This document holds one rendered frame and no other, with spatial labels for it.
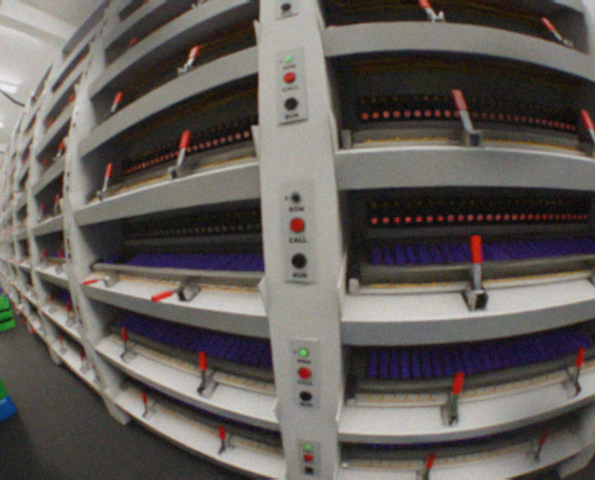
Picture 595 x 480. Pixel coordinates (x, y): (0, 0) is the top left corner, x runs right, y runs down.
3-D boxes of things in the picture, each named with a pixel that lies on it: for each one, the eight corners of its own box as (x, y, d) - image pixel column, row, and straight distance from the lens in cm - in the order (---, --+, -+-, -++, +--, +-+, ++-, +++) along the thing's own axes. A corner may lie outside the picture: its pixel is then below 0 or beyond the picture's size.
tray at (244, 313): (275, 339, 36) (260, 285, 30) (85, 295, 81) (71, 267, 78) (306, 268, 51) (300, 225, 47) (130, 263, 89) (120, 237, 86)
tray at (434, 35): (622, 92, 68) (611, 26, 72) (324, 56, 38) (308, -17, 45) (563, 95, 81) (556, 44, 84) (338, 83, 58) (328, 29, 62)
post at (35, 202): (57, 364, 159) (62, 46, 186) (52, 359, 168) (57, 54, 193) (85, 352, 164) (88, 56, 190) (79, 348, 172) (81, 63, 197)
